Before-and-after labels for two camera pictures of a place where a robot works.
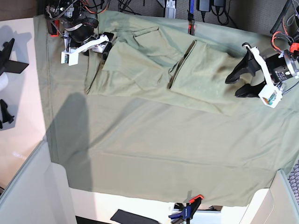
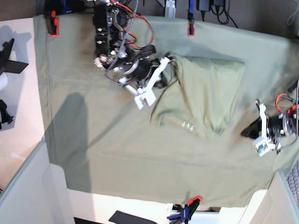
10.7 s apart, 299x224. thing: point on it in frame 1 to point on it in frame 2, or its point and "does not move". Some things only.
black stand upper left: x=7 y=65 does not move
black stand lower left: x=6 y=116 does not move
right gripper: x=81 y=37 to x=141 y=76
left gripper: x=276 y=69 to x=286 y=125
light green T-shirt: x=182 y=64 to x=200 y=95
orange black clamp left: x=52 y=30 does not move
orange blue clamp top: x=191 y=18 does not move
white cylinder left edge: x=3 y=81 does not move
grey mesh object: x=293 y=179 does not move
